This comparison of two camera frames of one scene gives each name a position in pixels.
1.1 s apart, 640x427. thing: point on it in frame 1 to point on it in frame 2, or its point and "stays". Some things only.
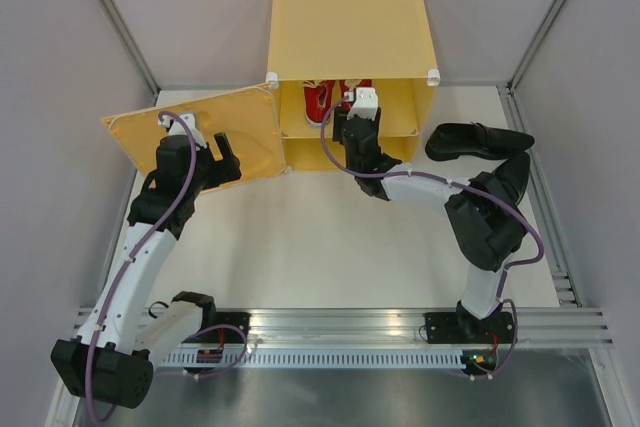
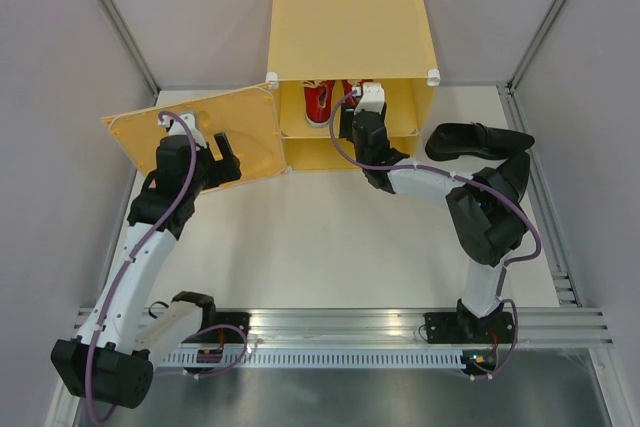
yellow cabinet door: [248, 118] stays
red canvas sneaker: [317, 100] stays
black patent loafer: [450, 141] stays
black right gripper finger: [377, 121] to [383, 114]
